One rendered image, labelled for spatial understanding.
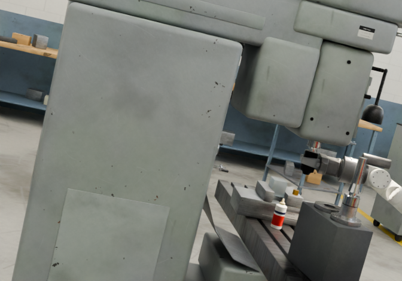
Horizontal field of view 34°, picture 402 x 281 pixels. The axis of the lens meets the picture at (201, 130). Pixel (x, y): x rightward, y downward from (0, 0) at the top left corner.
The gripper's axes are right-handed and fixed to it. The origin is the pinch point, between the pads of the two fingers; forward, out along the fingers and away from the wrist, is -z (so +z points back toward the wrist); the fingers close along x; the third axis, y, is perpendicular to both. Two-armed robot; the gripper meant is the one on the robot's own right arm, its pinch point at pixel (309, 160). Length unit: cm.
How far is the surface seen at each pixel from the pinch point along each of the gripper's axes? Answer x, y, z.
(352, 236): 39.6, 11.5, 12.4
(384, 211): -443, 102, 140
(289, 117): 15.4, -14.1, -11.1
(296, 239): 24.2, 20.8, -0.4
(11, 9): -583, 0, -336
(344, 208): 35.7, 5.3, 9.0
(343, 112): 9.0, -19.0, 5.2
